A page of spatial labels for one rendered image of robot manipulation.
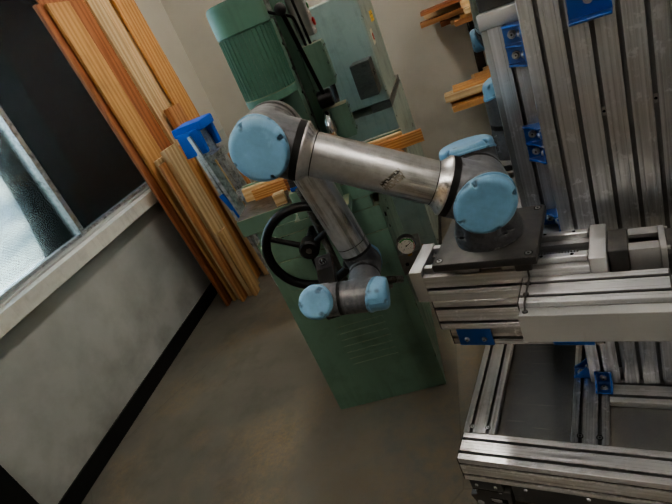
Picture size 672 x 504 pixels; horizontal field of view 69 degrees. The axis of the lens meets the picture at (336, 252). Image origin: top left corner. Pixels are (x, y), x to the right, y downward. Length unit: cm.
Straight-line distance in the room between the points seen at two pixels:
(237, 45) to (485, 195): 95
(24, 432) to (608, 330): 212
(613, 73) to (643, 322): 48
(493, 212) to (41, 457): 207
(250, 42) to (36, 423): 174
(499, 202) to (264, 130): 43
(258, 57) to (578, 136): 92
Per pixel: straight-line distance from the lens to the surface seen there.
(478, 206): 92
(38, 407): 247
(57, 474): 253
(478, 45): 177
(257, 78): 160
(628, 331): 107
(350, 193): 157
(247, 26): 159
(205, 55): 425
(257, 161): 91
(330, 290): 107
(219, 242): 312
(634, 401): 157
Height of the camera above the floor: 139
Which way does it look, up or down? 25 degrees down
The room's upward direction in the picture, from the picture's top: 24 degrees counter-clockwise
